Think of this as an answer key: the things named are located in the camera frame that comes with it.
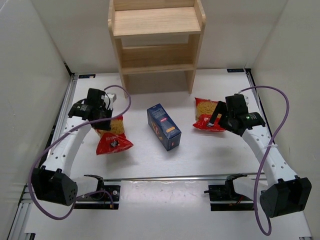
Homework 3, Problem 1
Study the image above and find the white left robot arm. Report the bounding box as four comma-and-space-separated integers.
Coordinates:
31, 88, 117, 206

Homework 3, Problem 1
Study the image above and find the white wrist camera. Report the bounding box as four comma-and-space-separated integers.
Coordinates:
104, 92, 117, 110
243, 95, 250, 106

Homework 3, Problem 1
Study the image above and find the wooden three-tier shelf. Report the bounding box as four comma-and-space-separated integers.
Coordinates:
108, 0, 206, 94

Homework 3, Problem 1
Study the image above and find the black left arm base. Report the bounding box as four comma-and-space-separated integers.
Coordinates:
73, 174, 121, 210

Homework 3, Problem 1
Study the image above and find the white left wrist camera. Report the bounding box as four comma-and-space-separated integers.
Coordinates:
104, 92, 117, 110

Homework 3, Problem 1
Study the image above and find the blue pasta box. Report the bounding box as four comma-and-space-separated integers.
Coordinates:
146, 103, 182, 151

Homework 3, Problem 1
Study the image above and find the red pasta bag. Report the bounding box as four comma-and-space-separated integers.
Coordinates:
193, 97, 225, 133
95, 115, 134, 156

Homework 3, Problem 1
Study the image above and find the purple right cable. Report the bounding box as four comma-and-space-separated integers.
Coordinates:
236, 85, 290, 236

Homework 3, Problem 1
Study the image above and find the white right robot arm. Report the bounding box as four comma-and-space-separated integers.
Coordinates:
208, 94, 312, 218

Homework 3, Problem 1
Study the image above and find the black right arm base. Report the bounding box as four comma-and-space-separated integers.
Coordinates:
203, 173, 254, 212

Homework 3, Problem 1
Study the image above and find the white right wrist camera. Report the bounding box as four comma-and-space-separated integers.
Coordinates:
243, 95, 250, 106

